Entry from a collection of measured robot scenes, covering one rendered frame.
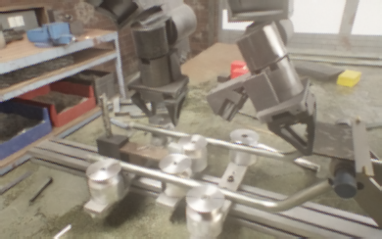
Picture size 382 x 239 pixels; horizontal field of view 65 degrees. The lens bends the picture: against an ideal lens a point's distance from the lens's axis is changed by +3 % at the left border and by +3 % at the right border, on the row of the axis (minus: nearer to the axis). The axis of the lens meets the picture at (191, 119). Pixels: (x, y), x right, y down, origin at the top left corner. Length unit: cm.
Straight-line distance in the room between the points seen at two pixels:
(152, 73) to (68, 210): 27
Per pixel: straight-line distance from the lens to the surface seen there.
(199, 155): 50
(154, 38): 49
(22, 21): 265
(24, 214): 58
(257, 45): 41
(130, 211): 52
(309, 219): 48
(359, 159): 38
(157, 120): 58
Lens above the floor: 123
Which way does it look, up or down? 27 degrees down
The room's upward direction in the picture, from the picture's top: 1 degrees counter-clockwise
